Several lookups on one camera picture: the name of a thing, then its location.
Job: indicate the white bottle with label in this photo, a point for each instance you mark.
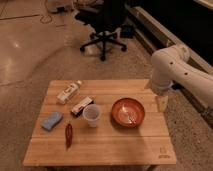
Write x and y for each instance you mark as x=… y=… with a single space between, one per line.
x=64 y=96

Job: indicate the black office chair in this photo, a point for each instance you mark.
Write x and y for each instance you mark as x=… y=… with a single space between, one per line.
x=104 y=19

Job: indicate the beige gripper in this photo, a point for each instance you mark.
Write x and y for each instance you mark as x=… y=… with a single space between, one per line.
x=162 y=102

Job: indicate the red-brown ceramic bowl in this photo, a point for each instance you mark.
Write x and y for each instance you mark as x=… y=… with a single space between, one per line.
x=128 y=112

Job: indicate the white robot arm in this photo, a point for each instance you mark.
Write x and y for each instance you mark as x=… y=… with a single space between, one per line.
x=171 y=65

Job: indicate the red chili pepper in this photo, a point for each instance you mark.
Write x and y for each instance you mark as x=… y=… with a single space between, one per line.
x=68 y=135

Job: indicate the white ceramic cup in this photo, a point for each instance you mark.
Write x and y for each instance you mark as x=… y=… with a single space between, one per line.
x=91 y=114

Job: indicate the blue sponge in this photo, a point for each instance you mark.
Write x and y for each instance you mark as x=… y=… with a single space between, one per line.
x=51 y=121

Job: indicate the white and dark box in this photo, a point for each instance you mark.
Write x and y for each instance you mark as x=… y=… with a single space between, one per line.
x=78 y=109

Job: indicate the wooden table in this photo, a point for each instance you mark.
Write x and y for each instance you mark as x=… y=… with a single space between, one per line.
x=107 y=144

